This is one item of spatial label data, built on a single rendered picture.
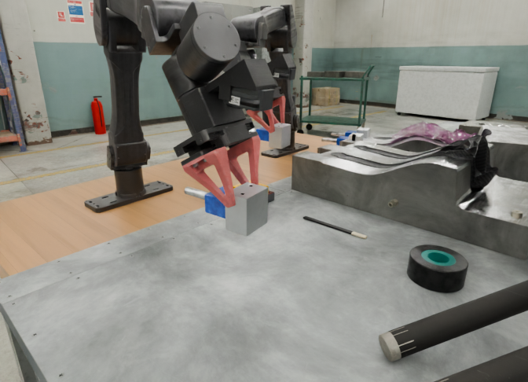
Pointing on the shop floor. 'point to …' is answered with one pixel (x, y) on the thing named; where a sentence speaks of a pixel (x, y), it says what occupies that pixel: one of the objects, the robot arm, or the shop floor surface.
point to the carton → (325, 96)
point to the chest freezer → (446, 91)
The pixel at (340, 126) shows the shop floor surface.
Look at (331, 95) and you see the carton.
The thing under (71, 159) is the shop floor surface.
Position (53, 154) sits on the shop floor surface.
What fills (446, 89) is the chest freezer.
